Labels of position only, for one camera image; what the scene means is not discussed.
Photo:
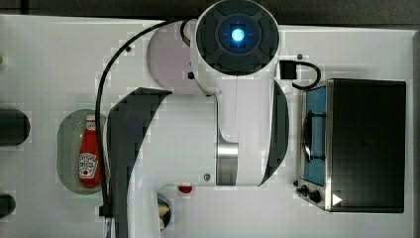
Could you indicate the blue cup with fries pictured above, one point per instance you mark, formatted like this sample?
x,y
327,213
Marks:
x,y
164,211

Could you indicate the red plush ketchup bottle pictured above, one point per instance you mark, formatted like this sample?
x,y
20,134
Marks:
x,y
88,164

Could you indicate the black cylinder cup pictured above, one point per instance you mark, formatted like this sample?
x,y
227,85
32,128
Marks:
x,y
7,204
15,127

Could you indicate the black toaster oven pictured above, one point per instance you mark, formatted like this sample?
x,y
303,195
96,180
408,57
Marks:
x,y
353,146

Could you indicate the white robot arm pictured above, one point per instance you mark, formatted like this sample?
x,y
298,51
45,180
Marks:
x,y
228,127

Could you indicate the lilac oval plate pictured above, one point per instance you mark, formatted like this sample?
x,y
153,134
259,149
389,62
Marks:
x,y
168,59

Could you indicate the green oval strainer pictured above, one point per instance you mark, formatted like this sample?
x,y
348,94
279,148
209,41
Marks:
x,y
69,140

